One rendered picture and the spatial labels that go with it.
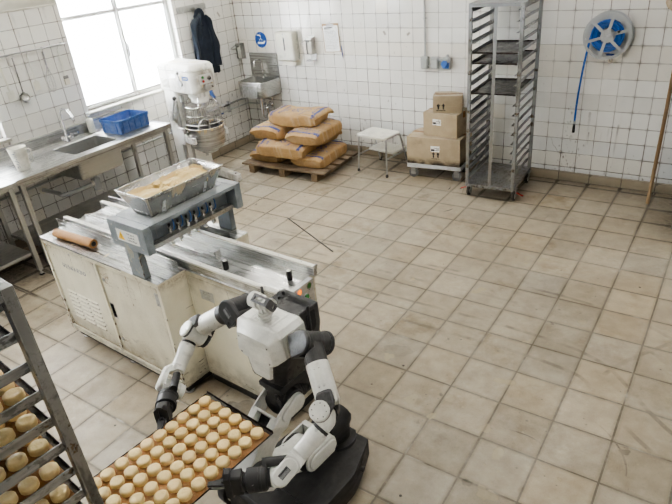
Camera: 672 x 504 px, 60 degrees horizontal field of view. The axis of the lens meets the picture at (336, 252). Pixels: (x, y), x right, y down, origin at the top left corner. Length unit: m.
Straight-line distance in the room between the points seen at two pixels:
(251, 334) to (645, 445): 2.15
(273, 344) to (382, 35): 5.07
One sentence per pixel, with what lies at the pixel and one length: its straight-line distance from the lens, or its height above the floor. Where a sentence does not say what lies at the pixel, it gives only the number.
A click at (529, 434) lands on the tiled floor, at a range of 3.43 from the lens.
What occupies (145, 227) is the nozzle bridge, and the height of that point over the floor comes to 1.18.
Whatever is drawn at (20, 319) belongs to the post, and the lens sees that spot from 1.52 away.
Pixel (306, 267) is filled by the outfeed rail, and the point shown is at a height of 0.88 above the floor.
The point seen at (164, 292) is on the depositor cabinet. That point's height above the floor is 0.77.
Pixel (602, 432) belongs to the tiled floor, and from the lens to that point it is 3.53.
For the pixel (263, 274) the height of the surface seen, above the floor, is 0.84.
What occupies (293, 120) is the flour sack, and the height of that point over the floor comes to 0.62.
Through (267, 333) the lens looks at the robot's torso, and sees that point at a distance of 2.31.
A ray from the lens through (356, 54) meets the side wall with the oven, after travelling 7.11.
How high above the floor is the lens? 2.44
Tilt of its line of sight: 29 degrees down
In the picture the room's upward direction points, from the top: 6 degrees counter-clockwise
